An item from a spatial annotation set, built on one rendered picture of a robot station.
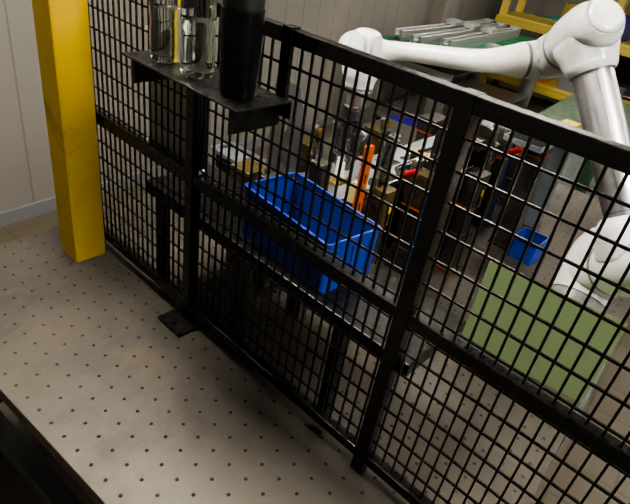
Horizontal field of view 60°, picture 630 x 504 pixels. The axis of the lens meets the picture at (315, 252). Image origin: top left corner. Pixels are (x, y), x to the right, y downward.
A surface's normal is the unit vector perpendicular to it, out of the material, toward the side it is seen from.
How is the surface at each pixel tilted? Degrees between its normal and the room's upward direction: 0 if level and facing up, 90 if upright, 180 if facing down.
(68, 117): 90
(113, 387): 0
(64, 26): 90
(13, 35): 90
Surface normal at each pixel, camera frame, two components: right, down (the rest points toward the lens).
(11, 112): 0.77, 0.43
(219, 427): 0.15, -0.83
